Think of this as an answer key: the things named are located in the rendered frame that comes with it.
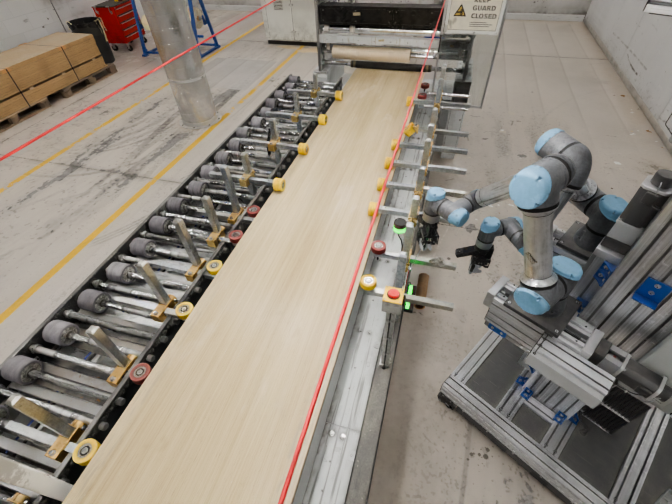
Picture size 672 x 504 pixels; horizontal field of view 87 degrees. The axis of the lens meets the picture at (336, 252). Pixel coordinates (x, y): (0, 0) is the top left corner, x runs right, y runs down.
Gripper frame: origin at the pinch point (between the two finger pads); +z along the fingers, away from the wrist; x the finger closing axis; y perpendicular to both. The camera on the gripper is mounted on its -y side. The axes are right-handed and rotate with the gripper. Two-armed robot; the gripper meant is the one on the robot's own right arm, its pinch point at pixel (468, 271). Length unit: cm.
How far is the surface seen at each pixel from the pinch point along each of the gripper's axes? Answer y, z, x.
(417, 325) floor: -18, 83, 16
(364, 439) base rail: -35, 13, -90
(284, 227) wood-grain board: -103, -7, 1
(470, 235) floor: 16, 83, 123
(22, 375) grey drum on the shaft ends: -182, 0, -108
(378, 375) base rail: -35, 13, -62
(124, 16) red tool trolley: -672, 24, 545
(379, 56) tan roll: -99, -22, 250
